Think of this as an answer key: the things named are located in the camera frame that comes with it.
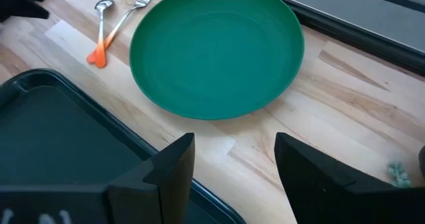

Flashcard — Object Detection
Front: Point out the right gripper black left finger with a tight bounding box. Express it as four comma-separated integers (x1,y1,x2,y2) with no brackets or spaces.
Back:
106,132,196,224

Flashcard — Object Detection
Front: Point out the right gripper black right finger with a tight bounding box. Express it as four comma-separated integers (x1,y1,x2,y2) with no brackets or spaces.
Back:
274,132,425,224

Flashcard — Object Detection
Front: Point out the dark green serving tray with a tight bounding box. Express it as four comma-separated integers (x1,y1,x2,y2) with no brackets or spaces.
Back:
0,68,247,224

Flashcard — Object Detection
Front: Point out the green round plate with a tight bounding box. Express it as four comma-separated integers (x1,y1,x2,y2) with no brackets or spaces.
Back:
129,0,305,121

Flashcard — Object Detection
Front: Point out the artificial plant in black pot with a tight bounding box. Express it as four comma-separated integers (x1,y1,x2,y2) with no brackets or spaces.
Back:
386,145,425,189

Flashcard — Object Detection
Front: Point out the orange-handled metal spoon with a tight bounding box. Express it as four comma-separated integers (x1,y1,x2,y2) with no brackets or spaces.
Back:
94,0,115,69

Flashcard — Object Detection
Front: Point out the orange-handled metal fork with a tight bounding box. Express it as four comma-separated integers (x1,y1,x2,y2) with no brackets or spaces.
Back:
86,0,155,64

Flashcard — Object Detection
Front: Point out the black table edge rail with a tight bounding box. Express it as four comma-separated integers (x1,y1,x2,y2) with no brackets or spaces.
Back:
285,0,425,76

